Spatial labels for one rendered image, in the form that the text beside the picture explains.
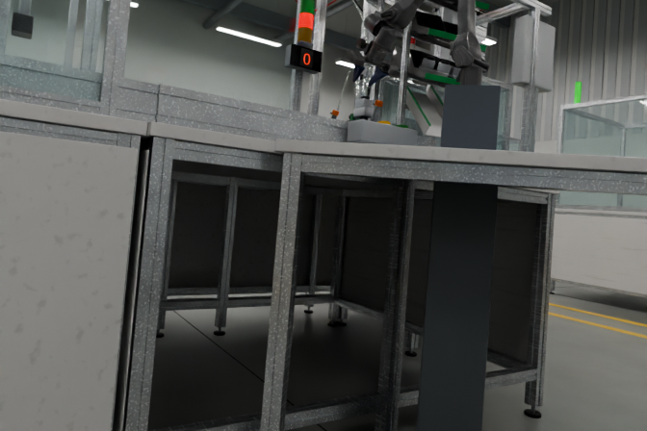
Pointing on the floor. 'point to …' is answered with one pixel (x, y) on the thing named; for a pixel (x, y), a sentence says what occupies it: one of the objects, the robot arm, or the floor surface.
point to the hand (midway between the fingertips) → (365, 75)
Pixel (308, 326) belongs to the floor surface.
